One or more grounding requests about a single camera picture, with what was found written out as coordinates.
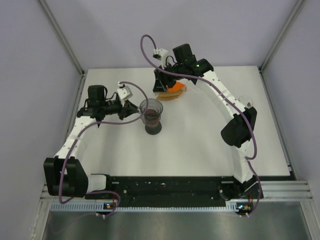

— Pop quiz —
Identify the grey slotted cable duct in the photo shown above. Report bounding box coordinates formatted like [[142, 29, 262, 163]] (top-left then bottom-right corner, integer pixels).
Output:
[[49, 202, 106, 211]]

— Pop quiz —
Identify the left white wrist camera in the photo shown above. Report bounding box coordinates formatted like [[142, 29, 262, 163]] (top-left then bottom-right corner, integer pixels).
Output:
[[117, 83, 133, 106]]

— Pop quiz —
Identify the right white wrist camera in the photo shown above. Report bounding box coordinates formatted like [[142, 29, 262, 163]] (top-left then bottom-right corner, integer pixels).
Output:
[[152, 48, 169, 69]]

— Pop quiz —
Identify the aluminium frame rail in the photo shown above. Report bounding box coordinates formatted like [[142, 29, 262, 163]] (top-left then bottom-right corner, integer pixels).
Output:
[[39, 180, 315, 201]]

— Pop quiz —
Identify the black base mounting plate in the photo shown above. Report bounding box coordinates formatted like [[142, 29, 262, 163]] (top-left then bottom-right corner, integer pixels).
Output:
[[85, 176, 263, 208]]

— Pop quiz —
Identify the purple cable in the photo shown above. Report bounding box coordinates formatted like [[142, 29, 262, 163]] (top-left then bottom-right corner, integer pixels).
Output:
[[57, 80, 149, 221], [140, 33, 263, 218]]

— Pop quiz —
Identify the orange coffee filter package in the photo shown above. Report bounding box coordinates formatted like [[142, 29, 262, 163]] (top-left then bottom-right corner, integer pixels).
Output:
[[167, 81, 186, 93]]

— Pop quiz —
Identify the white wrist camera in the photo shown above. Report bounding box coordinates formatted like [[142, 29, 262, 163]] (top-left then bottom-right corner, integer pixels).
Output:
[[117, 83, 133, 106], [152, 48, 169, 69]]

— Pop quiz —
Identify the glass carafe with red rim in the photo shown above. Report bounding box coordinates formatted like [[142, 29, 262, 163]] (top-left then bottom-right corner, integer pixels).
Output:
[[142, 109, 162, 135]]

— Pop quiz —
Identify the clear plastic coffee dripper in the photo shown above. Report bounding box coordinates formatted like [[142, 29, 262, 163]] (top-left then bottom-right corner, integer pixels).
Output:
[[139, 98, 164, 125]]

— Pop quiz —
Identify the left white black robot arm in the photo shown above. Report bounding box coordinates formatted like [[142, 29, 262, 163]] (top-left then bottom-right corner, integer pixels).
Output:
[[43, 81, 139, 204]]

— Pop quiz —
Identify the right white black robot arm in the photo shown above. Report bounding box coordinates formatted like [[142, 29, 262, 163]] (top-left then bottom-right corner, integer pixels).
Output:
[[153, 43, 257, 198]]

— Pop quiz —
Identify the brown paper filter stack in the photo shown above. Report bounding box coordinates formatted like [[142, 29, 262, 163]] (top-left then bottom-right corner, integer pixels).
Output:
[[156, 86, 187, 101]]

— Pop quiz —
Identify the clear glass with brown band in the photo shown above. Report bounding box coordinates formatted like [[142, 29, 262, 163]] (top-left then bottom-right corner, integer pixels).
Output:
[[238, 95, 254, 109]]

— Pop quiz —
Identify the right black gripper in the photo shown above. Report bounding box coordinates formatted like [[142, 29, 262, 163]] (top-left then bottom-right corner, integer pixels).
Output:
[[152, 62, 185, 93]]

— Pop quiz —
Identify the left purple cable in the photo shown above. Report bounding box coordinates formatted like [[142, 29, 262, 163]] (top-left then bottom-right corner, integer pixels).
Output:
[[57, 80, 149, 221]]

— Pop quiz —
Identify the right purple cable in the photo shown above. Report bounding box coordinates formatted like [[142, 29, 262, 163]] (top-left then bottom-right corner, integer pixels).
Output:
[[140, 33, 263, 218]]

